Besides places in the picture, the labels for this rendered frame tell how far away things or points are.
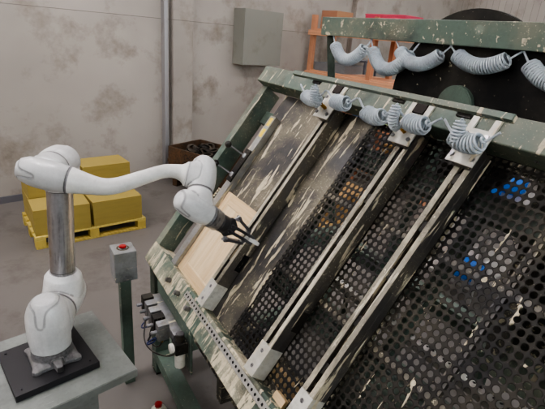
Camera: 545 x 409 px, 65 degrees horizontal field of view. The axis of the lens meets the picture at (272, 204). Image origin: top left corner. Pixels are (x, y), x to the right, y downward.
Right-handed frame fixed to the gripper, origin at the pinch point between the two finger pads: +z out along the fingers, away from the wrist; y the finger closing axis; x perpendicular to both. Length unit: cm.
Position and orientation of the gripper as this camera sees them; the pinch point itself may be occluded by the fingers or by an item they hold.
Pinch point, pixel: (252, 240)
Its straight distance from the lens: 188.6
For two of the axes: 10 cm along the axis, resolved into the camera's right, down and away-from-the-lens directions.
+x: -5.2, -3.5, 7.8
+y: 5.6, -8.3, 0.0
